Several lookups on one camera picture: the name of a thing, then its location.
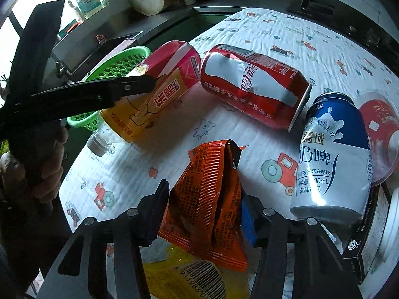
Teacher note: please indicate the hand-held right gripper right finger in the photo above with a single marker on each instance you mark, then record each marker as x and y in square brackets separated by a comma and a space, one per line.
[247, 221]

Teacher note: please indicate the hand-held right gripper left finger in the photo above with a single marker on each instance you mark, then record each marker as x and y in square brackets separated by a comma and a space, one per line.
[154, 215]

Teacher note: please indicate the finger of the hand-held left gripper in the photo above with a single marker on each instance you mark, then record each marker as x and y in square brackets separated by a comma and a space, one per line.
[109, 92]

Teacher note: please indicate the green plastic basket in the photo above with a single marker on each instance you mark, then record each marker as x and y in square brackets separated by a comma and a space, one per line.
[124, 64]

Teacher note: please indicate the orange snack wrapper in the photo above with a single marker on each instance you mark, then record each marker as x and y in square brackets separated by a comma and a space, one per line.
[202, 199]

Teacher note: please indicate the yellow label plastic bottle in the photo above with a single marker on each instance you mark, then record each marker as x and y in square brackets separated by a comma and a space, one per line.
[170, 101]

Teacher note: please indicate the blue and white drink can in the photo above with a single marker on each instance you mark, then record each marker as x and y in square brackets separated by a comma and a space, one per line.
[327, 168]

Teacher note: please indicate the red soda can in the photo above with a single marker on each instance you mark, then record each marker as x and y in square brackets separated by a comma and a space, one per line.
[255, 81]

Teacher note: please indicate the person's left hand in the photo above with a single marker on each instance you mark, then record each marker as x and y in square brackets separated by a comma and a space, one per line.
[50, 168]

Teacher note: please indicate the window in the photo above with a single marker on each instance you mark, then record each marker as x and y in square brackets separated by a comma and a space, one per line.
[12, 31]

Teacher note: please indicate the kitchen sink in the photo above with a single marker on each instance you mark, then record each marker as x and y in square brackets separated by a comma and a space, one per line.
[93, 53]

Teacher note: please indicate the pink towel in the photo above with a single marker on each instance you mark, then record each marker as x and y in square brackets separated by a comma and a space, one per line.
[124, 45]

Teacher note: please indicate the small pink scrubber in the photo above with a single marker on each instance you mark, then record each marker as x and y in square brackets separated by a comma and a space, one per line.
[101, 39]

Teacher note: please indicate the yellow barcode wrapper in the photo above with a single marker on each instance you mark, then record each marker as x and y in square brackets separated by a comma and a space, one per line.
[168, 274]

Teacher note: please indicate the white pump bottle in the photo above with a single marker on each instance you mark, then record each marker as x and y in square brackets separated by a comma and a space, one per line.
[74, 7]

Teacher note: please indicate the teal and white container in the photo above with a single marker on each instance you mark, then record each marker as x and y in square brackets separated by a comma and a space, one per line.
[89, 3]

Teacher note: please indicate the printed tablecloth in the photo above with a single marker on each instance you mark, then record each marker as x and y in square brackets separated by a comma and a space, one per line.
[202, 106]

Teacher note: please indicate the dark green cabinet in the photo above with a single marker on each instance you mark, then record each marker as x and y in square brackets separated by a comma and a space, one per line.
[187, 28]

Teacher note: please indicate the black cardboard box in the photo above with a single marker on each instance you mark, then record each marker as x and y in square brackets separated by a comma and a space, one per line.
[374, 224]

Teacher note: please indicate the clear plastic cup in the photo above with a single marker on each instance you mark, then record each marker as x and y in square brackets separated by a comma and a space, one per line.
[380, 130]

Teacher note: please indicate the black gas stove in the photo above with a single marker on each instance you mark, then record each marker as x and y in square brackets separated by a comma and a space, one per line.
[307, 6]

